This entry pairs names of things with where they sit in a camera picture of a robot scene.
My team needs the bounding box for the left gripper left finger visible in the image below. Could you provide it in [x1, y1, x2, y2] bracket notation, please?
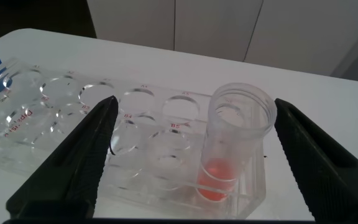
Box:
[6, 95, 119, 218]

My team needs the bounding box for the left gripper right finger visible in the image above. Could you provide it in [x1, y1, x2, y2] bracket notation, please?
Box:
[273, 98, 358, 224]

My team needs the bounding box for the test tube with red pigment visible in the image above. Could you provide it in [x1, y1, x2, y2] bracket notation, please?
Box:
[196, 82, 278, 202]

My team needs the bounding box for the clear acrylic test tube rack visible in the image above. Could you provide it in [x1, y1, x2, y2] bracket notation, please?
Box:
[0, 57, 267, 220]

